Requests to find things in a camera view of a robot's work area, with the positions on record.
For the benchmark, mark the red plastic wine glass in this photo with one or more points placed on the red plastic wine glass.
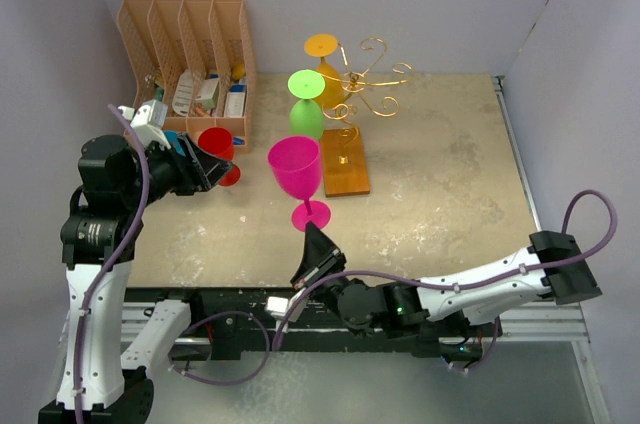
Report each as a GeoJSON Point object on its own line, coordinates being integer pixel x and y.
{"type": "Point", "coordinates": [219, 142]}

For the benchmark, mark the peach plastic file organizer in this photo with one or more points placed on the peach plastic file organizer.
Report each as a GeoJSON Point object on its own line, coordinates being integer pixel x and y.
{"type": "Point", "coordinates": [165, 38]}

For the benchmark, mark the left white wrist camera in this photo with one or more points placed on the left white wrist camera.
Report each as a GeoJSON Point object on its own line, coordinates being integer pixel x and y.
{"type": "Point", "coordinates": [147, 122]}

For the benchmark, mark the gold wire glass rack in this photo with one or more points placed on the gold wire glass rack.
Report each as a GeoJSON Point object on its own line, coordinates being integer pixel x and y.
{"type": "Point", "coordinates": [355, 83]}

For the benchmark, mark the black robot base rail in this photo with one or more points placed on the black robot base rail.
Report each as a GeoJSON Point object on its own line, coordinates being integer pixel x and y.
{"type": "Point", "coordinates": [231, 321]}

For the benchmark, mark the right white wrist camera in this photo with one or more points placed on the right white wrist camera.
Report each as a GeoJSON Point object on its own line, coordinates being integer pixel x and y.
{"type": "Point", "coordinates": [277, 307]}

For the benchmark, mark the pink plastic wine glass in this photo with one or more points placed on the pink plastic wine glass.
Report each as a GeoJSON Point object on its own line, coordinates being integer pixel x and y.
{"type": "Point", "coordinates": [296, 164]}

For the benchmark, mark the white blister pack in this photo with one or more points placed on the white blister pack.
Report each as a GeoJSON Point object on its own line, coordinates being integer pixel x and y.
{"type": "Point", "coordinates": [182, 98]}

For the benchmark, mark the white blue box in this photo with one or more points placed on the white blue box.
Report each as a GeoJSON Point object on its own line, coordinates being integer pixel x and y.
{"type": "Point", "coordinates": [235, 101]}

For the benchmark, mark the yellow object in organizer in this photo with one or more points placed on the yellow object in organizer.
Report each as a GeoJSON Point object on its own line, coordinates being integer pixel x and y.
{"type": "Point", "coordinates": [238, 72]}

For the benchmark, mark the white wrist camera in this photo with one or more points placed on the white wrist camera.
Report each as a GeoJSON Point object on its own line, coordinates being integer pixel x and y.
{"type": "Point", "coordinates": [147, 122]}
{"type": "Point", "coordinates": [277, 307]}

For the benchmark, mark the blue plastic wine glass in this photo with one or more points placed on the blue plastic wine glass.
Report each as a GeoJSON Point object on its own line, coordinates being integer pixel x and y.
{"type": "Point", "coordinates": [172, 137]}

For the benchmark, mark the wooden rack base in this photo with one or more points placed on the wooden rack base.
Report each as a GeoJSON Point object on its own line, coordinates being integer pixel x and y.
{"type": "Point", "coordinates": [344, 164]}

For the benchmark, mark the green plastic wine glass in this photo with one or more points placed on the green plastic wine glass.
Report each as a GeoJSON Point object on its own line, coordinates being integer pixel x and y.
{"type": "Point", "coordinates": [306, 116]}

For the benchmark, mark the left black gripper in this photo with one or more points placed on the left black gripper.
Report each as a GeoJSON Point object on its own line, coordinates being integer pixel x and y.
{"type": "Point", "coordinates": [198, 170]}

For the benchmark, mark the aluminium frame rail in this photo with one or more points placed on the aluminium frame rail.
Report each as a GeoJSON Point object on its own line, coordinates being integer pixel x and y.
{"type": "Point", "coordinates": [542, 321]}

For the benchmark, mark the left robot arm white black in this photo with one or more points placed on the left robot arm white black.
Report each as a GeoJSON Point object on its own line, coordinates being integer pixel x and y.
{"type": "Point", "coordinates": [102, 383]}

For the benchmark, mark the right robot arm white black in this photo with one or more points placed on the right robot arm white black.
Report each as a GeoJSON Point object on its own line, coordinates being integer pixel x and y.
{"type": "Point", "coordinates": [551, 266]}

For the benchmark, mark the orange plastic wine glass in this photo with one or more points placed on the orange plastic wine glass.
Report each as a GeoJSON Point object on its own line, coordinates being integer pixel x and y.
{"type": "Point", "coordinates": [321, 46]}

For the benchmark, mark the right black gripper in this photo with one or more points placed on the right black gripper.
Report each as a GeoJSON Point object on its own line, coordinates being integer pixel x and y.
{"type": "Point", "coordinates": [318, 253]}

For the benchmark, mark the white medicine box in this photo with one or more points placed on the white medicine box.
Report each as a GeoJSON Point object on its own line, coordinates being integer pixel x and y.
{"type": "Point", "coordinates": [207, 96]}

